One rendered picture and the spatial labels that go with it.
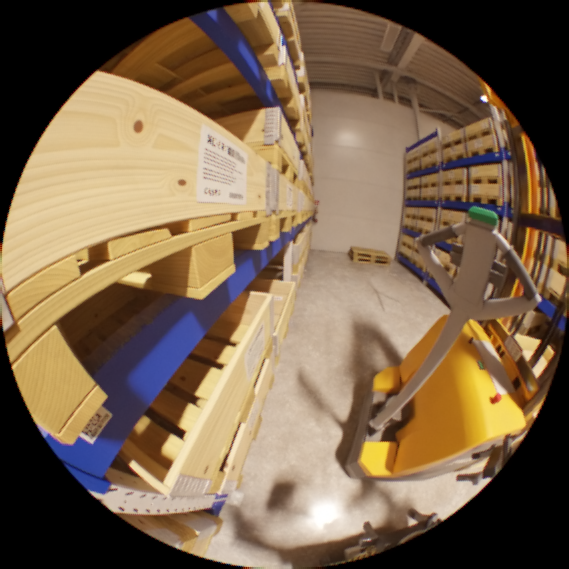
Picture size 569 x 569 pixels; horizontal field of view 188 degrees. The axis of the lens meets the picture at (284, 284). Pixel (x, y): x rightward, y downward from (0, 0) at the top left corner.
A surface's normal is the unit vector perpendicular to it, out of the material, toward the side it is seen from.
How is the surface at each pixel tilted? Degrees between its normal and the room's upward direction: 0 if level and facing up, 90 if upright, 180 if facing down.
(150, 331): 90
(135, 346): 90
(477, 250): 106
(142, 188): 90
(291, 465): 0
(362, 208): 90
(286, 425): 0
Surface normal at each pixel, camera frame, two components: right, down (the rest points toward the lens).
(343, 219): -0.19, 0.41
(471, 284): -0.92, 0.36
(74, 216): 0.98, 0.10
